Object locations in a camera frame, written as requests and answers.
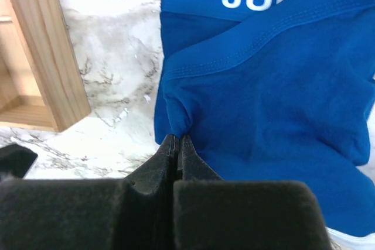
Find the wooden compartment tray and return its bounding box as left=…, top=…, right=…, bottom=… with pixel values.
left=1, top=0, right=91, bottom=132

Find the blue boxer underwear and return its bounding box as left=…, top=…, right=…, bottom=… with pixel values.
left=154, top=0, right=374, bottom=237

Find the black rolled sock bottom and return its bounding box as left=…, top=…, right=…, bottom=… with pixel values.
left=1, top=143, right=38, bottom=181

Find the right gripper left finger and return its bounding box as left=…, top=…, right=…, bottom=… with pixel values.
left=1, top=135, right=179, bottom=249

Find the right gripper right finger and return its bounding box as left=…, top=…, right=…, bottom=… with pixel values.
left=174, top=136, right=338, bottom=250

